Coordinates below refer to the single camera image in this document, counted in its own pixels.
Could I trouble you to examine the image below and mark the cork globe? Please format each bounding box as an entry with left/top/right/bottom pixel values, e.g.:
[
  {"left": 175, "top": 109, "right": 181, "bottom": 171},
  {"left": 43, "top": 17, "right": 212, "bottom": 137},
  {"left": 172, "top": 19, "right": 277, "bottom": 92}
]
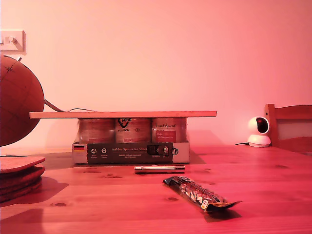
[{"left": 0, "top": 55, "right": 45, "bottom": 147}]

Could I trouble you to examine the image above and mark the printed cardboard can tray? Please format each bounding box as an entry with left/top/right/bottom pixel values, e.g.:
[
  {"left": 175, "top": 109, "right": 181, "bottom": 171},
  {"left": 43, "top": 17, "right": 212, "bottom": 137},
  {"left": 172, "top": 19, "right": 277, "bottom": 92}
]
[{"left": 71, "top": 140, "right": 191, "bottom": 164}]

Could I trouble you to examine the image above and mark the dark wrapped snack bar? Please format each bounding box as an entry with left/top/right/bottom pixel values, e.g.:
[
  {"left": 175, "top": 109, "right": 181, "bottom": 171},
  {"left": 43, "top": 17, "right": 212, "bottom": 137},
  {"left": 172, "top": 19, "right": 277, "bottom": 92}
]
[{"left": 162, "top": 175, "right": 243, "bottom": 214}]

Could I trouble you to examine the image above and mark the thick round cork trivet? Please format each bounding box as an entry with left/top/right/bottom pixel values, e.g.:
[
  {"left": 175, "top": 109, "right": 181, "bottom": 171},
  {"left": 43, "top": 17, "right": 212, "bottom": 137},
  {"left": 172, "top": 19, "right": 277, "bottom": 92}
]
[
  {"left": 0, "top": 186, "right": 42, "bottom": 203},
  {"left": 0, "top": 175, "right": 43, "bottom": 195}
]

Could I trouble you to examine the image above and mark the tin can black logo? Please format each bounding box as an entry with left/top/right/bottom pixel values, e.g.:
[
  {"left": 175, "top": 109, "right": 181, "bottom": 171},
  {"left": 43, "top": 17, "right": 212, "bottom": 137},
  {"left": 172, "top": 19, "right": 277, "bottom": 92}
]
[{"left": 114, "top": 118, "right": 152, "bottom": 144}]

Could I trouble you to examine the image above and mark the wooden shelf board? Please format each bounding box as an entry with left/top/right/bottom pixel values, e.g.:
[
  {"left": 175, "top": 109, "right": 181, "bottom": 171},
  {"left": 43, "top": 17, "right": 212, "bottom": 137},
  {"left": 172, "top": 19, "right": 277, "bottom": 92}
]
[{"left": 29, "top": 111, "right": 218, "bottom": 119}]

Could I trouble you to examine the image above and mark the white round security camera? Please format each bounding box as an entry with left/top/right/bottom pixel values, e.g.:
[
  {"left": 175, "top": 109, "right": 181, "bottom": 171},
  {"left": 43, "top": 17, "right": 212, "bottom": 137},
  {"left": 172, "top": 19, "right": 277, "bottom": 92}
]
[{"left": 247, "top": 116, "right": 272, "bottom": 148}]

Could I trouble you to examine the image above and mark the silver metal tube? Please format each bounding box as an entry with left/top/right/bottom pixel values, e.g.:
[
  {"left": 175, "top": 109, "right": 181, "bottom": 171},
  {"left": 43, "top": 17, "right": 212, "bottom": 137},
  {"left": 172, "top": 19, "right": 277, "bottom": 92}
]
[{"left": 134, "top": 165, "right": 186, "bottom": 175}]

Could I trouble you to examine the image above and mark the tin can plain label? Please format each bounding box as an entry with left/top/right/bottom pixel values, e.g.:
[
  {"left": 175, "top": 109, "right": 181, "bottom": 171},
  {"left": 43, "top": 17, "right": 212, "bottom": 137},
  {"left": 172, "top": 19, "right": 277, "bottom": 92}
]
[{"left": 78, "top": 118, "right": 116, "bottom": 144}]

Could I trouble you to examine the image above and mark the thin grey cable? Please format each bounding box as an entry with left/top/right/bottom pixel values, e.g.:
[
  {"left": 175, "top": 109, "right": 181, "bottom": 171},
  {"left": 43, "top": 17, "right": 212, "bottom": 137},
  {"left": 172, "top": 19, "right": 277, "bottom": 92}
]
[{"left": 59, "top": 108, "right": 97, "bottom": 113}]

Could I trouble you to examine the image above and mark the tin can red label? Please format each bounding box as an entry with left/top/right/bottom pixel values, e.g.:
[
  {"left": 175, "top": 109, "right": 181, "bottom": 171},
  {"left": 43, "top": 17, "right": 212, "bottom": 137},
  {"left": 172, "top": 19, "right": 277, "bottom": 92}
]
[{"left": 151, "top": 117, "right": 188, "bottom": 143}]

